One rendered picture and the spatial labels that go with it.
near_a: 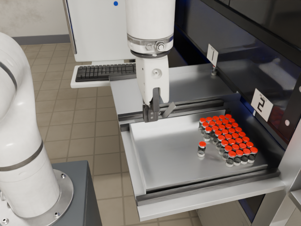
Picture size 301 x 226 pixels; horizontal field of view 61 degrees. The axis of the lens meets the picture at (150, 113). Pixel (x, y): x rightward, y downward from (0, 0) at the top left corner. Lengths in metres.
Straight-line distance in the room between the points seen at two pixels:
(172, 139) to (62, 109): 1.84
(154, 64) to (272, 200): 0.58
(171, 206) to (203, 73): 0.70
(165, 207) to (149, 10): 0.46
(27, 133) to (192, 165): 0.45
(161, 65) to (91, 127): 1.85
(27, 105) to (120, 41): 0.93
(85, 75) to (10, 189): 0.79
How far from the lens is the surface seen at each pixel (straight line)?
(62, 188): 0.76
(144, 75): 0.46
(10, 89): 0.48
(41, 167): 0.63
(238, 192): 0.74
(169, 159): 0.77
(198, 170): 0.75
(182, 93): 1.05
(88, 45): 1.46
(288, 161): 0.76
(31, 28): 4.04
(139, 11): 0.43
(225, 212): 1.21
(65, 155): 2.09
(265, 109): 0.79
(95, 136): 2.18
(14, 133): 0.57
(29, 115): 0.59
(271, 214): 0.90
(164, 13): 0.43
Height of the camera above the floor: 1.45
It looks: 38 degrees down
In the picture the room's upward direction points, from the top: straight up
